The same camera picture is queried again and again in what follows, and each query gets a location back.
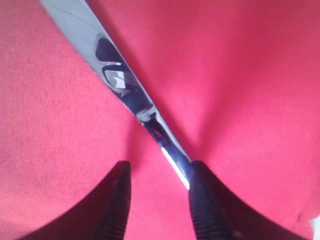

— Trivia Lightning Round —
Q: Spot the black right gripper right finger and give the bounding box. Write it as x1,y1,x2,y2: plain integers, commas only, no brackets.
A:
188,160,302,240

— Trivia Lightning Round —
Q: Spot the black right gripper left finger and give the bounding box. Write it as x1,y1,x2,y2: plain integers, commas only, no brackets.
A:
22,161,132,240

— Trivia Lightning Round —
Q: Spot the red scalloped table cloth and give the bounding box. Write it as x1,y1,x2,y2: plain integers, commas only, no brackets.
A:
0,0,320,240

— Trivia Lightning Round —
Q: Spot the steel table knife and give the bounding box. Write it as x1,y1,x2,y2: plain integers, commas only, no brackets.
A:
41,0,192,189

